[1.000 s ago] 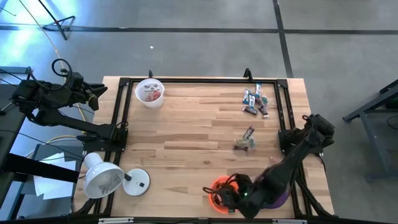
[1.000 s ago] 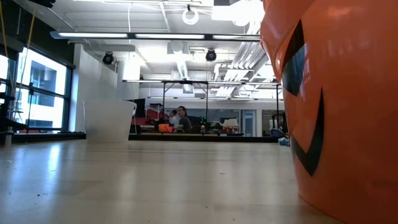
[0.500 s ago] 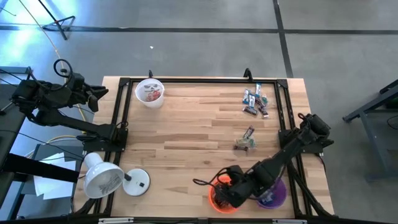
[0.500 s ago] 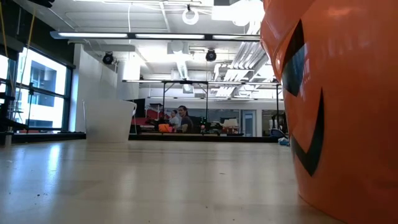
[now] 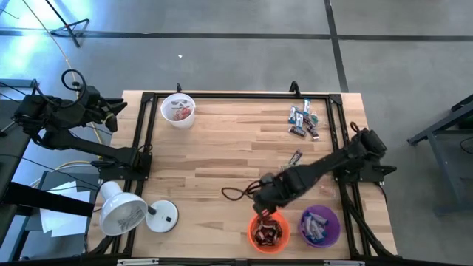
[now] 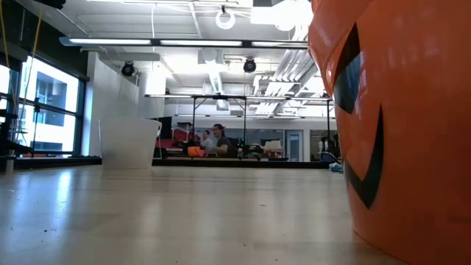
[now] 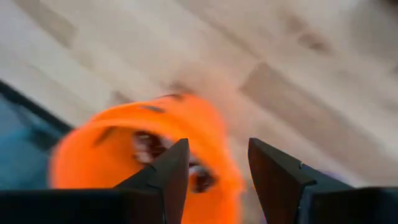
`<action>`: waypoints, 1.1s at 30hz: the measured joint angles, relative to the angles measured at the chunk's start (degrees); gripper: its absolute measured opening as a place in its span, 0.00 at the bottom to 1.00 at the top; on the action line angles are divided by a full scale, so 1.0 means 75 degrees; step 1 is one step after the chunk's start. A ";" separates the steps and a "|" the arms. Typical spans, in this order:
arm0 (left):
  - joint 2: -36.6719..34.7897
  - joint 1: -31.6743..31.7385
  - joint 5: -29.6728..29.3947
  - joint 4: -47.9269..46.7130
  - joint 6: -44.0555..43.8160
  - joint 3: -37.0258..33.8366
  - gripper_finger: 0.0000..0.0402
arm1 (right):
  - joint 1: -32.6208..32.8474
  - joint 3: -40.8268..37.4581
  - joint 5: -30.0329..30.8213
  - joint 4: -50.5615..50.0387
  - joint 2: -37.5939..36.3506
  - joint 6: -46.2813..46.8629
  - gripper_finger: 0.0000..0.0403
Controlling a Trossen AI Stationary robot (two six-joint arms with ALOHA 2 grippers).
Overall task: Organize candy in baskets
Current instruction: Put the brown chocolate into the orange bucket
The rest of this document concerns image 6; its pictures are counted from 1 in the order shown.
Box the white ghost face bucket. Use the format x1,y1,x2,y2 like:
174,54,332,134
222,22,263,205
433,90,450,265
97,116,163,169

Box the person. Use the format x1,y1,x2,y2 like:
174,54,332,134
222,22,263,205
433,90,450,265
199,129,214,150
209,123,233,158

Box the black monitor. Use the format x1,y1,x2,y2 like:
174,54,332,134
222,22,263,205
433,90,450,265
158,116,173,140

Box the grey glass door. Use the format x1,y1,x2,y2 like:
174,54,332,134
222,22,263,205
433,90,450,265
286,130,305,163

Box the yellow cable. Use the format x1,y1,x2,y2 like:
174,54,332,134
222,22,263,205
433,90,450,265
0,0,46,122

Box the black tripod stand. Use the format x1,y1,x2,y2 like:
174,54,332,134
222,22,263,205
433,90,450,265
31,96,42,155

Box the black round ceiling camera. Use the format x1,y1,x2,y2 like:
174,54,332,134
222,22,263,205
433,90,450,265
242,57,258,74
120,60,136,77

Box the red sofa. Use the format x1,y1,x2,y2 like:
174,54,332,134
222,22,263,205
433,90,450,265
156,128,202,150

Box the round white ceiling fixture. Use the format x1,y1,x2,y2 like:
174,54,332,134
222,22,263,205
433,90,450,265
215,5,236,31

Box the orange pumpkin face bucket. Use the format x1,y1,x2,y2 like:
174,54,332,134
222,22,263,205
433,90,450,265
308,0,471,265

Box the long ceiling light bar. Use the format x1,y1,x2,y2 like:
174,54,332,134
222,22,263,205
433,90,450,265
160,38,309,49
58,35,152,47

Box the black background workstation frame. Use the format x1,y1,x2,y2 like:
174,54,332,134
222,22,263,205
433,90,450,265
191,94,332,148

